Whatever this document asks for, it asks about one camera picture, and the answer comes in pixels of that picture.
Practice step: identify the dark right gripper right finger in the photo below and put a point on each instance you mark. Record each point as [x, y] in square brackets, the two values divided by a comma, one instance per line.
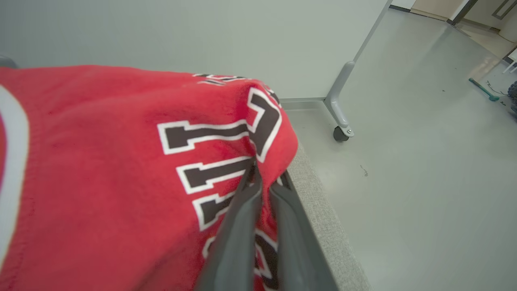
[299, 250]

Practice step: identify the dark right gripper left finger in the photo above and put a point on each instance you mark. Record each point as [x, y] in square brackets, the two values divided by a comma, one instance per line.
[238, 242]

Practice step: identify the grey partition leg with caster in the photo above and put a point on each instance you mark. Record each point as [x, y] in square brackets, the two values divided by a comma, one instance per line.
[337, 109]

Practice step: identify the red and white striped jersey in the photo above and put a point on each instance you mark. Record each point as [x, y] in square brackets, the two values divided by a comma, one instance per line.
[101, 182]

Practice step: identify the grey fabric sofa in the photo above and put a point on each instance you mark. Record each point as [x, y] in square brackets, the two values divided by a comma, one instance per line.
[327, 226]

